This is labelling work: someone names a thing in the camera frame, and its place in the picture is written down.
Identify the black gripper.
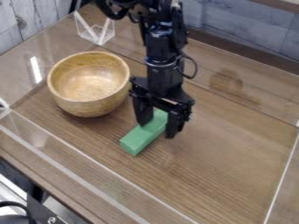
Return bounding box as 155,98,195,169
130,61,195,139

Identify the green rectangular block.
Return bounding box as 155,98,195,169
119,109,169,156

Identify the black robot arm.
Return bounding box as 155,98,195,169
95,0,197,139

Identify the wooden bowl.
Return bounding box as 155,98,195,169
47,51,131,117

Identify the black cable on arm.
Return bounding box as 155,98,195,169
175,54,199,80

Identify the clear acrylic corner bracket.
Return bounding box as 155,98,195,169
74,11,115,46

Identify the black metal bracket with bolt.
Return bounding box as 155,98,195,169
27,195,68,224

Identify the black cable bottom left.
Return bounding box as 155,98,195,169
0,200,31,224

